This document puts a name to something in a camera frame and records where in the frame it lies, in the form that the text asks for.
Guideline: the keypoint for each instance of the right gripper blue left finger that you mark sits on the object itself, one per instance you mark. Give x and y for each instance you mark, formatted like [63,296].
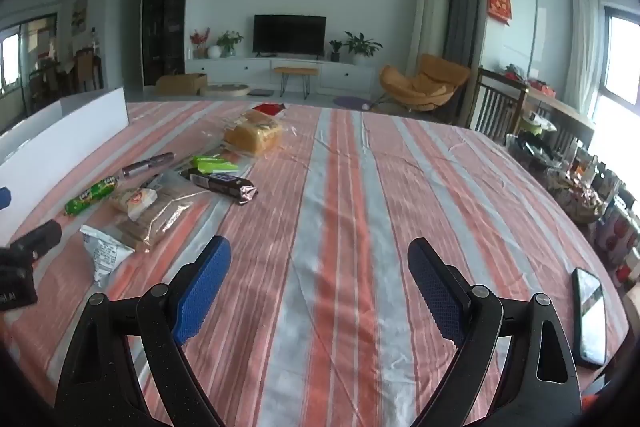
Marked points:
[99,386]

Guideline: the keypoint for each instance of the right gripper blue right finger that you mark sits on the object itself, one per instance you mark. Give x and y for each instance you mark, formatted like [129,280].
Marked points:
[538,385]

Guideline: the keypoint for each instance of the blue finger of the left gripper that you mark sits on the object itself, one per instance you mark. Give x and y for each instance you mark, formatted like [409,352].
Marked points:
[5,197]
[17,286]

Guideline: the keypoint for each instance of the green sausage snack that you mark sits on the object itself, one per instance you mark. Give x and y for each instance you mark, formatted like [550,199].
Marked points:
[89,197]

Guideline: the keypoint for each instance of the clear bagged sliced bread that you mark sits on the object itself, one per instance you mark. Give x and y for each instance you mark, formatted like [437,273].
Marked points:
[145,214]

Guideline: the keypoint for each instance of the bagged toast bread loaf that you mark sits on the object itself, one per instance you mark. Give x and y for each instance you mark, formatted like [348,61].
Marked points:
[251,133]

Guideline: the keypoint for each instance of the white cardboard box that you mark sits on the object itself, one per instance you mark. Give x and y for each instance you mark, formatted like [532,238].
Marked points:
[39,151]

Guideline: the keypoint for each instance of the black smartphone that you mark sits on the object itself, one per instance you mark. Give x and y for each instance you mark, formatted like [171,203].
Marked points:
[589,337]

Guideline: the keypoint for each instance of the silver white snack bag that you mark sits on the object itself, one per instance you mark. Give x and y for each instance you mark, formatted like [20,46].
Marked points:
[106,252]

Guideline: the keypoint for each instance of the purple silver snack bar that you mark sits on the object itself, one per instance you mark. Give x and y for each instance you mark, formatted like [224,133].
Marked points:
[146,164]

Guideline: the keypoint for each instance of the green snack pack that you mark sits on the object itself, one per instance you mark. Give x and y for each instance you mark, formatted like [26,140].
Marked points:
[213,164]

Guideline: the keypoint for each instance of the cardboard box on floor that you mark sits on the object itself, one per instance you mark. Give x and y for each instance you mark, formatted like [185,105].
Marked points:
[181,85]

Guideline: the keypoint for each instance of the striped red grey tablecloth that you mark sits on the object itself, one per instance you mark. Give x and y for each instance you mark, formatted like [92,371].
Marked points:
[318,321]

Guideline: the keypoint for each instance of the dark chocolate cookie pack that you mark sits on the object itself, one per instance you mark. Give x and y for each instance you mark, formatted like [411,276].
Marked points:
[240,190]

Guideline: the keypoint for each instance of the red flower vase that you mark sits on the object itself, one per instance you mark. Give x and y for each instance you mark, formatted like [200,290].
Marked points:
[199,42]

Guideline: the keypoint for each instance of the leafy plant in vase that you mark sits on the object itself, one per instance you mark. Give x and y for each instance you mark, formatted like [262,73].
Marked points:
[228,41]

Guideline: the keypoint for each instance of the red snack bag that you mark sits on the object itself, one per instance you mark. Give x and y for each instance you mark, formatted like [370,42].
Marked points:
[270,109]

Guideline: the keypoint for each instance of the dark tall display cabinet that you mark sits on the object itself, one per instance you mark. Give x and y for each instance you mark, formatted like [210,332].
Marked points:
[162,39]

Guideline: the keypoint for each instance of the dark wooden dining chair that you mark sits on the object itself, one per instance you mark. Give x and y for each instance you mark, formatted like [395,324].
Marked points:
[497,106]

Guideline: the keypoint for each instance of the orange lounge chair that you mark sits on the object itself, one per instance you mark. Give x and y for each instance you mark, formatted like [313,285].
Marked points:
[436,81]

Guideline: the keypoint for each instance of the small wooden bench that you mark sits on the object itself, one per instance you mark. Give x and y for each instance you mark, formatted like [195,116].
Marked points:
[304,73]

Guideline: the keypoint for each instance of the black flat television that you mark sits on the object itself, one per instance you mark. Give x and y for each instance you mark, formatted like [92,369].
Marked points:
[289,34]

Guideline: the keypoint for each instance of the white tv cabinet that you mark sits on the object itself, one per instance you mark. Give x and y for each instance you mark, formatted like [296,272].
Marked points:
[256,72]

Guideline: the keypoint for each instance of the green potted plant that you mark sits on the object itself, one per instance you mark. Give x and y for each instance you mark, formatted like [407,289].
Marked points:
[361,48]

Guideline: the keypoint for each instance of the red wall hanging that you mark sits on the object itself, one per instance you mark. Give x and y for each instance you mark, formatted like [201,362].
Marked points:
[500,10]

